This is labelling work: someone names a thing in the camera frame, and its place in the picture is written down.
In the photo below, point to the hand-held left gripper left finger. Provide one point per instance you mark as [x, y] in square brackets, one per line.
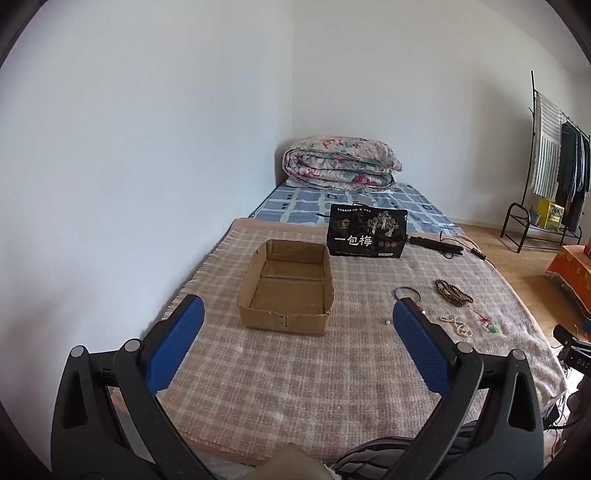
[178, 337]

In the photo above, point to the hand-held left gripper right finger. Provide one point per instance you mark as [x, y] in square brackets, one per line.
[418, 341]

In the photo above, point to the thin blue bangle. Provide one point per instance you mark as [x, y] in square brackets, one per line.
[406, 288]

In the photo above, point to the cardboard box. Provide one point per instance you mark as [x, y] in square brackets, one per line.
[286, 295]

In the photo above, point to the orange covered furniture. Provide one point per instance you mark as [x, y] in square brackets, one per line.
[570, 272]

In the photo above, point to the black hair straightener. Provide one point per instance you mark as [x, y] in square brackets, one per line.
[436, 244]

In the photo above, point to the black snack bag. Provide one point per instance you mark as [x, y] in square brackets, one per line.
[364, 230]

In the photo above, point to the pink plaid blanket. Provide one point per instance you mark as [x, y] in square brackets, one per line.
[300, 383]

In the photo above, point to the dark striped cloth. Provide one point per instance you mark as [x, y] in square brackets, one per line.
[369, 459]

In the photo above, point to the yellow box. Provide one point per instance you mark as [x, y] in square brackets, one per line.
[551, 214]

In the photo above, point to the black metal clothes rack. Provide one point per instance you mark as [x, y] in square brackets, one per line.
[510, 217]

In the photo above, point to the olive cloth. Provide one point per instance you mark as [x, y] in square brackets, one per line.
[286, 464]

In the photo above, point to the blue checked bedsheet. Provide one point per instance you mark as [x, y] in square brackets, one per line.
[304, 205]

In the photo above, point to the dark hanging clothes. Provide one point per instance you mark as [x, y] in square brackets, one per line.
[570, 175]

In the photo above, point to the folded floral quilt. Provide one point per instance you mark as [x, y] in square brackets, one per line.
[337, 159]

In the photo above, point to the striped hanging towel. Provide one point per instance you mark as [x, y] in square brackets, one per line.
[545, 147]

